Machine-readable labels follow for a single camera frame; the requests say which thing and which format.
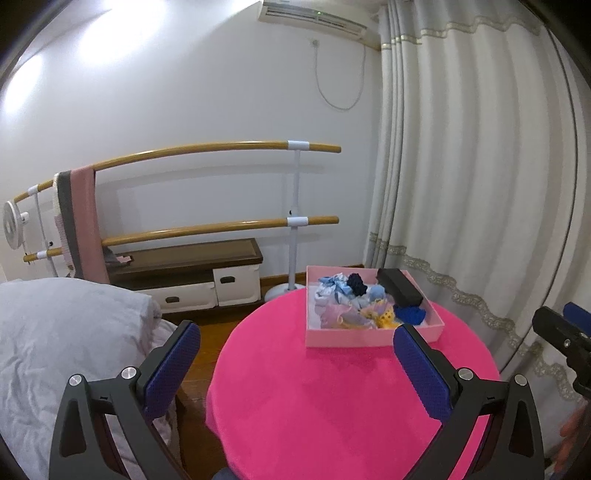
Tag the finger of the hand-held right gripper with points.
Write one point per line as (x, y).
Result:
(554, 327)
(579, 316)

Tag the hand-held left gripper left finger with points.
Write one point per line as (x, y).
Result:
(171, 364)

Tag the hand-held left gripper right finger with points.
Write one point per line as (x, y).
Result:
(422, 369)

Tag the royal blue cloth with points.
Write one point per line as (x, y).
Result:
(411, 314)

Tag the yellow crochet scrunchie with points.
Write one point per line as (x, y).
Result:
(388, 317)

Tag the pink shallow box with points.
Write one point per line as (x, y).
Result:
(351, 339)

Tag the black case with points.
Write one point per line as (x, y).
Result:
(399, 288)

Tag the light blue towel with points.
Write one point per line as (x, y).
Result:
(375, 293)

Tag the pastel organza scrunchie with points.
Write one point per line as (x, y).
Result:
(339, 316)

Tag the black crochet scrunchie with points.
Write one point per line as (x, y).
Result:
(356, 284)

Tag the blue white printed scrunchie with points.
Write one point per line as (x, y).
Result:
(330, 288)

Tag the person's right hand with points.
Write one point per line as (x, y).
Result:
(572, 429)

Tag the narrow white drawer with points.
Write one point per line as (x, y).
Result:
(240, 293)

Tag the pink round tablecloth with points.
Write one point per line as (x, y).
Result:
(323, 401)

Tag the grey bed blanket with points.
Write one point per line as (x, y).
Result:
(69, 332)

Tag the dark wooden storage bench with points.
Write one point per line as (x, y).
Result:
(194, 256)

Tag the pink and grey towel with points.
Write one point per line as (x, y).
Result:
(83, 221)

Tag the white pleated curtain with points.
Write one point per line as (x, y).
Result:
(461, 161)

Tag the small white fan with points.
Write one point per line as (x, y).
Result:
(11, 226)

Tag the short wooden barre rail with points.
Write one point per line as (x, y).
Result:
(318, 221)

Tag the white barre stand post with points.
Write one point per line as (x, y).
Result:
(294, 184)
(40, 221)

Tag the long wooden barre rail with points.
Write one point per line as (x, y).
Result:
(323, 148)

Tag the white wall air conditioner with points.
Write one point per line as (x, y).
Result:
(309, 16)

